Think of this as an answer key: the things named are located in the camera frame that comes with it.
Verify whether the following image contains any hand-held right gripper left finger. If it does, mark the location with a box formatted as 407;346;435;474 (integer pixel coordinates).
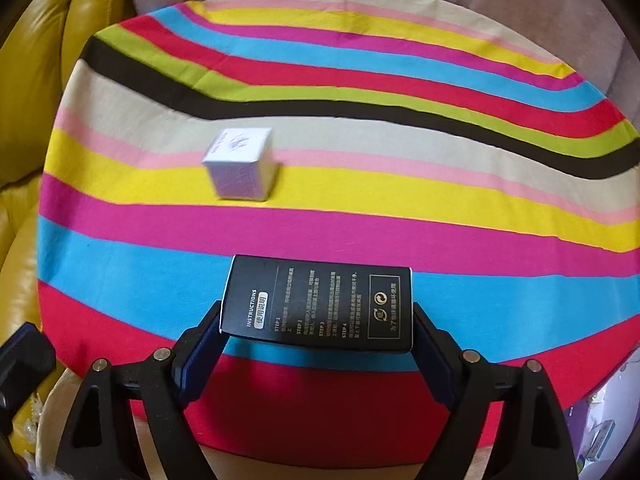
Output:
54;300;231;480

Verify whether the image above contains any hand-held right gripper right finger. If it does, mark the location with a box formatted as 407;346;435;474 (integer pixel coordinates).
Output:
411;301;581;480

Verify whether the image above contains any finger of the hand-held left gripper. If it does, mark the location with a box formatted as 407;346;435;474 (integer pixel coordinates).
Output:
0;322;57;411

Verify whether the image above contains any black box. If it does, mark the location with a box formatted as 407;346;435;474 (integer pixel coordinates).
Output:
220;254;413;356

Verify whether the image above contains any purple and white box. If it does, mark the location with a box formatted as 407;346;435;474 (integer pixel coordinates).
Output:
562;345;640;480

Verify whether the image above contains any white cube box purple print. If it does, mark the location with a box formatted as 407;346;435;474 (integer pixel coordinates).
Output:
202;127;277;202

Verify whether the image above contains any rainbow striped cloth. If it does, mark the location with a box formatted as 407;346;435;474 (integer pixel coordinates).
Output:
37;0;640;461

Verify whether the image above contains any yellow leather sofa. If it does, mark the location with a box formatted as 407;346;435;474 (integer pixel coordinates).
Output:
0;0;136;456

